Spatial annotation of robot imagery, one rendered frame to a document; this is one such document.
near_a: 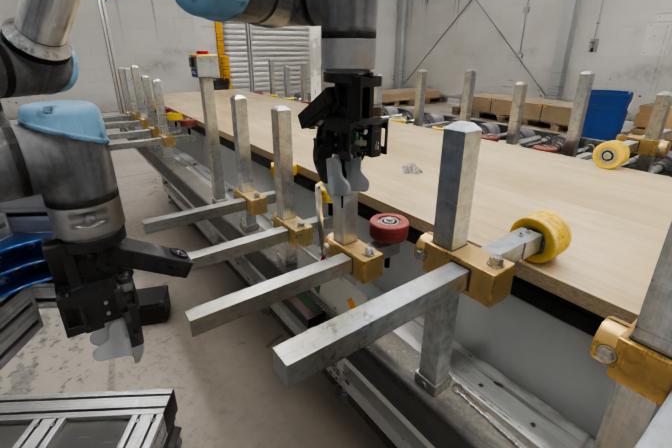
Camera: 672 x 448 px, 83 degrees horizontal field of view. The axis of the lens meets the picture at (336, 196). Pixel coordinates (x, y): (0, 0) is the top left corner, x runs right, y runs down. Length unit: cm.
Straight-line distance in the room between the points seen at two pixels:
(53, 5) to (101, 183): 50
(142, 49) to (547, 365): 823
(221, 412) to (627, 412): 136
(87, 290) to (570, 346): 74
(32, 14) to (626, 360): 103
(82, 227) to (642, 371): 60
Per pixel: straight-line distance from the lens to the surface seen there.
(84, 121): 49
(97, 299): 56
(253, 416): 162
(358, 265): 73
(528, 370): 88
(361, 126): 53
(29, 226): 95
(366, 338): 45
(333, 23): 53
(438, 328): 65
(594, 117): 638
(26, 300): 102
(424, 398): 73
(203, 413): 167
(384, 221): 79
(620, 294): 71
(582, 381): 83
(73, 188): 50
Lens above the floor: 124
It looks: 21 degrees down
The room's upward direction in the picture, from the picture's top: straight up
